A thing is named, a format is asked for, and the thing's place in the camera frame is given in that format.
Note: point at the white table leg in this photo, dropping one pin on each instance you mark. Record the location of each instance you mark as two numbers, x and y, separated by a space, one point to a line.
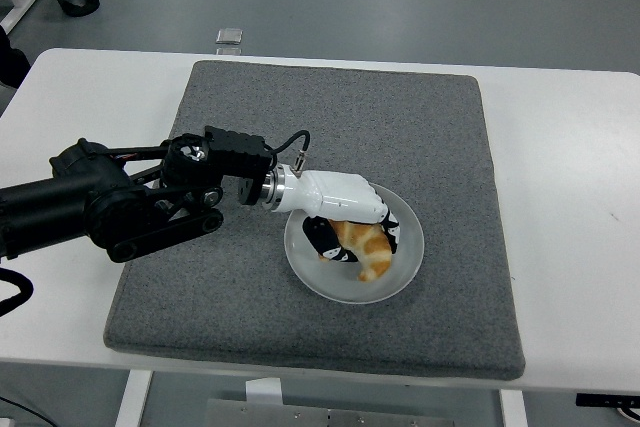
132 399
513 409

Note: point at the pale grey round plate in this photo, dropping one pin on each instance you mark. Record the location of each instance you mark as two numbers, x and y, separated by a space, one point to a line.
330 282

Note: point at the black table control box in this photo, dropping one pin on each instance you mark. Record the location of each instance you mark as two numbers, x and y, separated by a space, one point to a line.
607 400

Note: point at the silver square floor outlet cover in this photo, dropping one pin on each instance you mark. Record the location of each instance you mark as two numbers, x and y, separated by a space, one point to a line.
229 51
231 35

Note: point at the grey felt mat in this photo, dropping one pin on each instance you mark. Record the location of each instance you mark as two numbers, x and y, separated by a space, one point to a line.
350 117

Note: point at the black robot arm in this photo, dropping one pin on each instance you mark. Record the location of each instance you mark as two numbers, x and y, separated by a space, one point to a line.
110 197

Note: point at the person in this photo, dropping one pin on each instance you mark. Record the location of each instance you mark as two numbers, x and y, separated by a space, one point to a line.
10 64

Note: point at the golden croissant bread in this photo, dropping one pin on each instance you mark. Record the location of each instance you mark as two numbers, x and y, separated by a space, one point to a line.
372 247

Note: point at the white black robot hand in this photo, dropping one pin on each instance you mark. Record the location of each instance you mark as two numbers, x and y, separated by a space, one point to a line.
340 194

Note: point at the white paper label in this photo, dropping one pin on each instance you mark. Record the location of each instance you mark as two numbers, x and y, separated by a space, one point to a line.
263 391

